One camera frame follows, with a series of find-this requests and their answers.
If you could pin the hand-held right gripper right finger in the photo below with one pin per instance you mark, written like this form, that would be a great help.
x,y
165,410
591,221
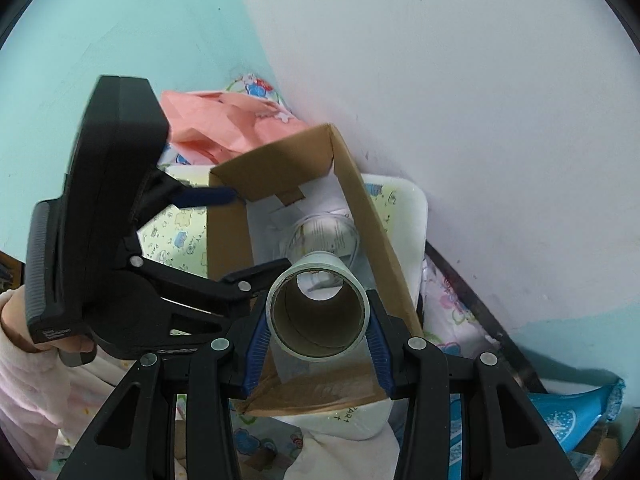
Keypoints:
x,y
380,360

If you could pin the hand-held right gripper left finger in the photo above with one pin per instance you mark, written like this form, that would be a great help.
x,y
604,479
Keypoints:
x,y
257,350

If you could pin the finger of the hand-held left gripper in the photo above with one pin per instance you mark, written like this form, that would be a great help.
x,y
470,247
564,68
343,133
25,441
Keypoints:
x,y
200,285
210,196

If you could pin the white tape roll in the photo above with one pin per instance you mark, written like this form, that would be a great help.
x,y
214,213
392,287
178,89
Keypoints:
x,y
320,330

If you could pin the brown cardboard box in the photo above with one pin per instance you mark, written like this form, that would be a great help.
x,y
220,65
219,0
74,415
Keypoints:
x,y
280,160

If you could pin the person's left forearm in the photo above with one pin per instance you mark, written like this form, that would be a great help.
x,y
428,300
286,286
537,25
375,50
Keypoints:
x,y
30,400

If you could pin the person's left hand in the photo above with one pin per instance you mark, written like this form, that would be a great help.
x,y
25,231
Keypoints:
x,y
75,352

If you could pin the white paper sheet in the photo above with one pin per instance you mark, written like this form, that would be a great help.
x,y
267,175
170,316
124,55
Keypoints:
x,y
265,240

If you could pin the pink plastic bag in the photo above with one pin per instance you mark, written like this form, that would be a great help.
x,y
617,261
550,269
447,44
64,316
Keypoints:
x,y
215,125

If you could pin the pale blanket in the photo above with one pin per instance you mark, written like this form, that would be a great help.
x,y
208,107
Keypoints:
x,y
345,455

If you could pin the clear plastic jar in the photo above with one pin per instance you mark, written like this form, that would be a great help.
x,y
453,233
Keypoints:
x,y
325,232

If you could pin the blue snowflake print bag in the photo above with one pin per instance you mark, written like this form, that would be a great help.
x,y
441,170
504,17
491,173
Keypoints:
x,y
575,415

